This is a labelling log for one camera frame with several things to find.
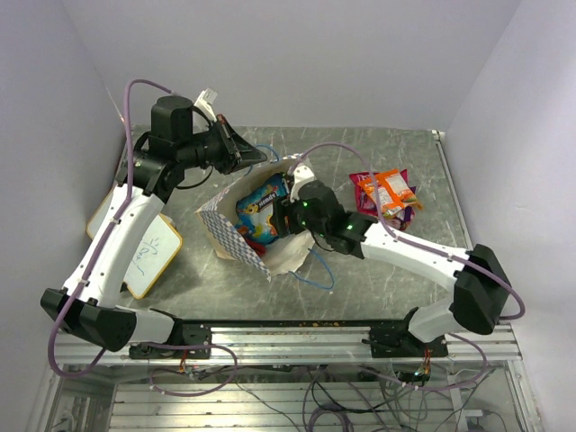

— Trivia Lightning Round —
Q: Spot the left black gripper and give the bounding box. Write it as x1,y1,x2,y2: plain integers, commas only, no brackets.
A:
178,114,269,176

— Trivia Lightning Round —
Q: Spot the red chips bag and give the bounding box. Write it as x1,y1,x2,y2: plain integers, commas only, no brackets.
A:
349,168,422,230

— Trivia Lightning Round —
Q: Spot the blue snack bag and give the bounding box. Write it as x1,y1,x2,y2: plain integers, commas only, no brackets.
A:
236,173,289,246

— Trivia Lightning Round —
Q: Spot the blue checkered paper bag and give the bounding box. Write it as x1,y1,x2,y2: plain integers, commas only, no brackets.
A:
196,153,335,292

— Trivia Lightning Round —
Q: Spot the orange snack packet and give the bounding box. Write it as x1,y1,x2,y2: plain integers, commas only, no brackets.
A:
359,169,423,213

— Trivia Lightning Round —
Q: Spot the purple snack packet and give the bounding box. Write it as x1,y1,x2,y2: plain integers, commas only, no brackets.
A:
382,204,415,231

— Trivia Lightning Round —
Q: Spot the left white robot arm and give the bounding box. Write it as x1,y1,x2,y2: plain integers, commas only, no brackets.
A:
40,89,266,357

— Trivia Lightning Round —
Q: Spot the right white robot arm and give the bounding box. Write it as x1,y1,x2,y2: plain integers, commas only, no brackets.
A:
271,180,509,356

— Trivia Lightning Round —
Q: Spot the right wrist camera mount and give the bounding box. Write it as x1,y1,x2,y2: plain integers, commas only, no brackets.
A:
287,164,316,203

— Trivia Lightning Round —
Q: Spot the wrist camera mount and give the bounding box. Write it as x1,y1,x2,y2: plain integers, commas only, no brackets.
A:
193,87,218,128
287,164,316,203

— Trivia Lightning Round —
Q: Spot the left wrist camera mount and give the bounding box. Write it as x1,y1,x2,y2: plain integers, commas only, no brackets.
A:
193,87,218,128

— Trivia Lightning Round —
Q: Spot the small whiteboard yellow frame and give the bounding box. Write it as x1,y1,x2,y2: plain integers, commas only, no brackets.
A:
81,185,183,305

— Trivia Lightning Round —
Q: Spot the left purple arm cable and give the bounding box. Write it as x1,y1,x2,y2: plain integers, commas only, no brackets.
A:
47,78,175,378

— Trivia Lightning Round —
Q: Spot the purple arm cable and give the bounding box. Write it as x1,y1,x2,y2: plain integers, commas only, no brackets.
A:
47,78,175,378
287,142,527,321

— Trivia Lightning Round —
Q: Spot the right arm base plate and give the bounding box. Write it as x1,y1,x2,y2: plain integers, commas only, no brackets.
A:
362,320,448,358

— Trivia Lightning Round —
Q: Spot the aluminium frame rail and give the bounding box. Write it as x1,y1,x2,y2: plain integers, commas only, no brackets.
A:
55,325,522,366

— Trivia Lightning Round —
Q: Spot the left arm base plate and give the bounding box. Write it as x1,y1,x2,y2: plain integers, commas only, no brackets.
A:
129,323,212,361

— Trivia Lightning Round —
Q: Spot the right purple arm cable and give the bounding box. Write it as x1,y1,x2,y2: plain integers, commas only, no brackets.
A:
287,142,527,321

